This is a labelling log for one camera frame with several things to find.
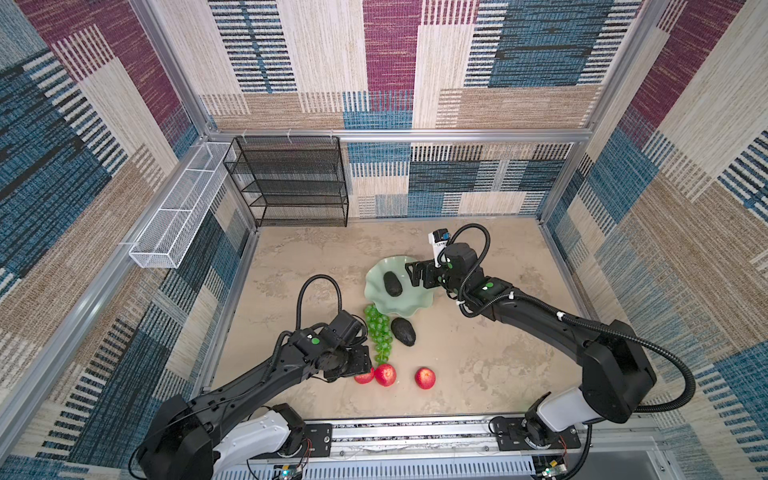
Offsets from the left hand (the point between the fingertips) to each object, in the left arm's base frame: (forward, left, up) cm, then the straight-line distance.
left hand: (363, 363), depth 79 cm
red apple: (-3, -1, -2) cm, 4 cm away
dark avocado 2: (+26, -8, -2) cm, 27 cm away
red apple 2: (-3, -6, -2) cm, 6 cm away
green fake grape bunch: (+11, -4, -1) cm, 11 cm away
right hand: (+22, -16, +12) cm, 30 cm away
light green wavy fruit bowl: (+21, -13, -5) cm, 25 cm away
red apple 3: (-3, -16, -3) cm, 17 cm away
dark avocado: (+10, -11, -2) cm, 15 cm away
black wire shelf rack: (+63, +28, +10) cm, 70 cm away
